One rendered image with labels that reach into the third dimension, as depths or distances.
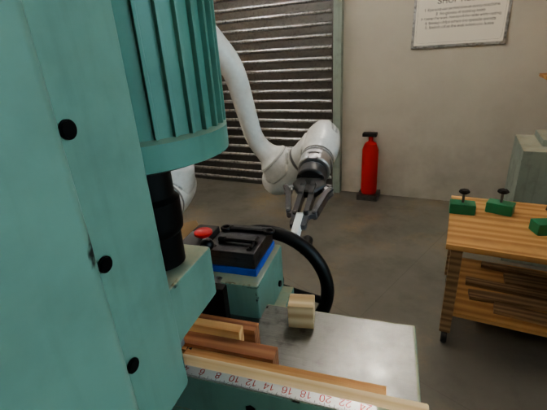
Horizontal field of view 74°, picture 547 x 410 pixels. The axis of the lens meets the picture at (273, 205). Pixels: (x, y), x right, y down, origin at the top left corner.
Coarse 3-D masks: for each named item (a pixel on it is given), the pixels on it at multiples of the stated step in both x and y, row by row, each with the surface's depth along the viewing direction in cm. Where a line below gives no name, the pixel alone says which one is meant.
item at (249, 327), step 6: (204, 318) 50; (210, 318) 50; (216, 318) 50; (222, 318) 50; (228, 318) 50; (240, 324) 49; (246, 324) 49; (252, 324) 49; (258, 324) 49; (246, 330) 48; (252, 330) 48; (258, 330) 49; (246, 336) 48; (252, 336) 48; (258, 336) 49; (258, 342) 49
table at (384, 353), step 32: (288, 288) 69; (256, 320) 57; (320, 320) 56; (352, 320) 55; (288, 352) 50; (320, 352) 50; (352, 352) 49; (384, 352) 49; (416, 352) 49; (384, 384) 45; (416, 384) 44
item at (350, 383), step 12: (192, 348) 46; (228, 360) 44; (240, 360) 44; (252, 360) 44; (276, 372) 42; (288, 372) 42; (300, 372) 42; (312, 372) 42; (336, 384) 40; (348, 384) 40; (360, 384) 40; (372, 384) 40
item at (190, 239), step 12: (216, 228) 63; (252, 228) 64; (264, 228) 64; (192, 240) 59; (216, 240) 61; (264, 240) 60; (216, 252) 58; (228, 252) 57; (240, 252) 57; (252, 252) 56; (264, 252) 61; (216, 264) 59; (228, 264) 58; (240, 264) 57; (252, 264) 57; (252, 276) 57
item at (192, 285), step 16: (192, 256) 42; (208, 256) 44; (176, 272) 39; (192, 272) 41; (208, 272) 44; (176, 288) 38; (192, 288) 41; (208, 288) 45; (176, 304) 38; (192, 304) 41; (176, 320) 38; (192, 320) 41
